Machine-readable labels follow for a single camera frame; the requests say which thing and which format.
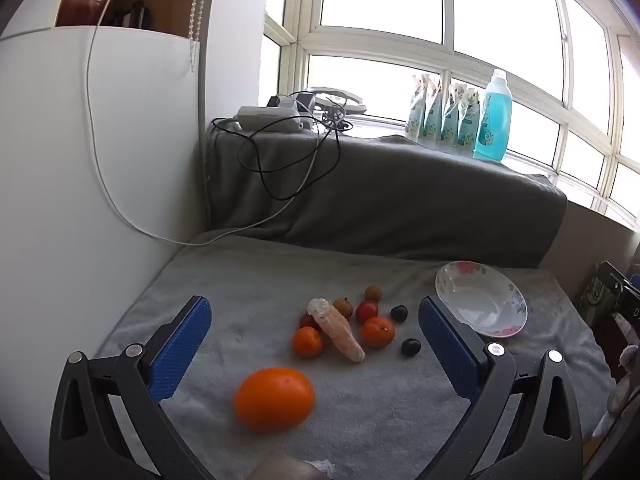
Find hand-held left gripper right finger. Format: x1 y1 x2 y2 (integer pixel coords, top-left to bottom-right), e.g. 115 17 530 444
415 296 585 480

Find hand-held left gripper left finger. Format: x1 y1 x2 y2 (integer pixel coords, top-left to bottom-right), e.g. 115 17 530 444
48 295 216 480

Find white floral bowl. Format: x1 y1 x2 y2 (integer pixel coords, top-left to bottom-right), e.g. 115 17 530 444
434 260 529 338

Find small mandarin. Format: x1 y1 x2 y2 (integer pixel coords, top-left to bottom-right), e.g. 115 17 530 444
292 326 325 359
361 316 397 350

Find large orange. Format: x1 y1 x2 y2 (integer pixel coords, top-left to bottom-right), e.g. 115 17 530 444
234 367 317 434

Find peeled pomelo segment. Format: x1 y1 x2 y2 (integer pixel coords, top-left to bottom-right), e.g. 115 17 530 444
307 298 367 363

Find green carton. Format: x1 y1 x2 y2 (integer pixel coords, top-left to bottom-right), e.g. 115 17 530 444
579 261 621 326

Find grey blanket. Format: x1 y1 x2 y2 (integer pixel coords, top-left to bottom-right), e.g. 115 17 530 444
95 122 618 480

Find grey fuzzy cloth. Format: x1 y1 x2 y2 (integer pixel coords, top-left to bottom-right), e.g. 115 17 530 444
592 345 640 441

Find white cabinet panel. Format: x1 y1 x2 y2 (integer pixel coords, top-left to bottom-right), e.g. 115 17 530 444
0 25 211 471

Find blue detergent bottle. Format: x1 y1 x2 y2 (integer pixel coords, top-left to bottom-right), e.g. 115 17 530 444
472 68 513 162

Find dark books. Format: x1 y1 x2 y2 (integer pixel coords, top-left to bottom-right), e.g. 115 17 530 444
105 1 151 28

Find black cable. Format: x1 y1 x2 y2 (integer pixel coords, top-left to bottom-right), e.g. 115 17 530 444
210 92 353 201

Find ring light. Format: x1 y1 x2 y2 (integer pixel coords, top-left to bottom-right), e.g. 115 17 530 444
307 86 368 113

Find white cable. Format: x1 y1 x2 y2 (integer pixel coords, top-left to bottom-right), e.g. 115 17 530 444
86 0 346 246

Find white window frame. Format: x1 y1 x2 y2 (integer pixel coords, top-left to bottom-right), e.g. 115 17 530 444
262 0 640 231

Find white bead cord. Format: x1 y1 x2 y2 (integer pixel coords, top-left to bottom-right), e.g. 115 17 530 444
189 0 208 72

